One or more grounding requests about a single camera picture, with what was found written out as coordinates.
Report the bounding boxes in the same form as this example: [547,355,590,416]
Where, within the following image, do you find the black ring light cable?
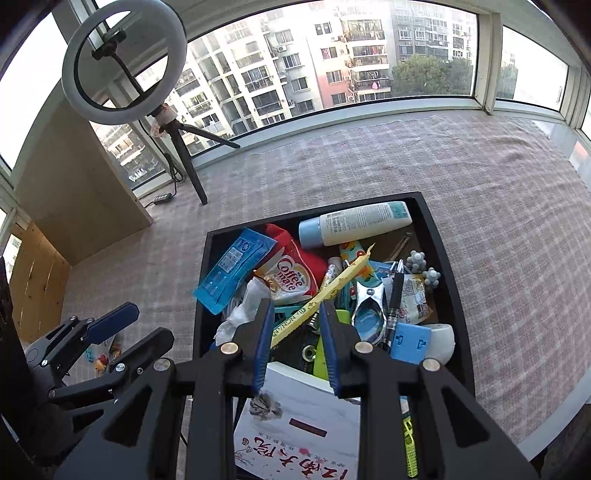
[139,124,185,208]

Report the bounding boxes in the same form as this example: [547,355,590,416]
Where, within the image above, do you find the small white tube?
[323,256,342,296]

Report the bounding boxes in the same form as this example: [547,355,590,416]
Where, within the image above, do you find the teal packet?
[272,302,324,333]

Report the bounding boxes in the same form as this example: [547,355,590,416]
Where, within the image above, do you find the orange patterned packet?
[339,240,375,282]

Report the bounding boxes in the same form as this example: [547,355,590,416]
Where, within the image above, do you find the lime green plastic item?
[314,309,352,381]

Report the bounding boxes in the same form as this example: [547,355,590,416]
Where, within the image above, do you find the blue sachet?
[192,228,279,316]

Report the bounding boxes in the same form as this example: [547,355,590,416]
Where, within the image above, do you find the white box with red print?
[233,361,362,480]

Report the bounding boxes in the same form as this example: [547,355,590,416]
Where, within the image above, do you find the black tripod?
[91,31,242,205]

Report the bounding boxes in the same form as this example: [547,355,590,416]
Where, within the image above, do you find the red white creamer packet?
[252,224,329,306]

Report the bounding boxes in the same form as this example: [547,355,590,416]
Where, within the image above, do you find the crumpled white tissue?
[215,277,273,347]

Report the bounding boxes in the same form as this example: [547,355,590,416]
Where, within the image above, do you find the yellow green plastic strip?
[401,413,419,478]

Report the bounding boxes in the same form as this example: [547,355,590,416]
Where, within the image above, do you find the green trees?
[392,53,476,97]

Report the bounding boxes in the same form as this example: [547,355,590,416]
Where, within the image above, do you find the apartment buildings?
[92,0,478,181]

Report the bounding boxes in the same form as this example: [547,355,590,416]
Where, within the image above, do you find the black storage box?
[193,191,476,402]

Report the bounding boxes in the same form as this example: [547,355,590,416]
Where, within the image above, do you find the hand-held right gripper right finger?
[321,301,539,480]

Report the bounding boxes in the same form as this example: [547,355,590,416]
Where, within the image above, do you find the black pen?
[382,272,404,347]

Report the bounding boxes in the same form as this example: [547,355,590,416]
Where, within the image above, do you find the white cup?
[422,323,456,365]

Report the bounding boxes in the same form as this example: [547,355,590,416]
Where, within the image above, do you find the white blue sunscreen tube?
[298,202,413,247]

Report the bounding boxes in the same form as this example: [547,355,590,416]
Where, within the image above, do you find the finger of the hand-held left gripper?
[48,327,176,402]
[25,302,140,384]

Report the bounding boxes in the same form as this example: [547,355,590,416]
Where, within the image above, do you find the silver orange snack packet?
[397,273,435,324]

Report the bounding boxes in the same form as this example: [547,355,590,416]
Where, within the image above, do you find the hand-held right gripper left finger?
[53,299,275,480]

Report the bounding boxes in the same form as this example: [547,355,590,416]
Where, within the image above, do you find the long yellow patterned sachet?
[270,243,376,349]

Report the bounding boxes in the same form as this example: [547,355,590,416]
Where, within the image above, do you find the blue folding phone stand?
[389,322,432,365]

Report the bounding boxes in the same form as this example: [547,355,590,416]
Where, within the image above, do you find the white ring light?
[61,0,188,125]

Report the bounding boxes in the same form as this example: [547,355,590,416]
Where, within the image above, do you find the white framed window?
[0,0,591,181]
[0,208,24,273]

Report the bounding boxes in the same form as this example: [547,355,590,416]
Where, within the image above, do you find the wooden stick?
[390,233,411,261]

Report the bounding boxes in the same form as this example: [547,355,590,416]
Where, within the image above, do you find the light wooden board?
[14,99,154,266]

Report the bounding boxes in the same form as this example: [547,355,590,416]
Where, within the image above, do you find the pine plank panel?
[9,222,71,344]

